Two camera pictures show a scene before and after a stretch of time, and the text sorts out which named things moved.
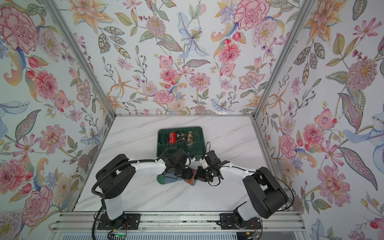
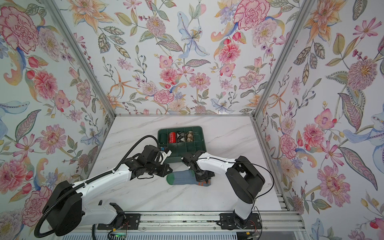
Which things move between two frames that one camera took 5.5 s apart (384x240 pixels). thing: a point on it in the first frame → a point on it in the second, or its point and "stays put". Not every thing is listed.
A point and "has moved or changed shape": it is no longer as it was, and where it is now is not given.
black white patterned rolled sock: [180, 137] stays put
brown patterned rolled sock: [190, 137] stays put
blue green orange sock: [169, 177] has moved or changed shape
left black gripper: [189, 172] → [164, 171]
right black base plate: [227, 221] stays put
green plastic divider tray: [192, 140] stays put
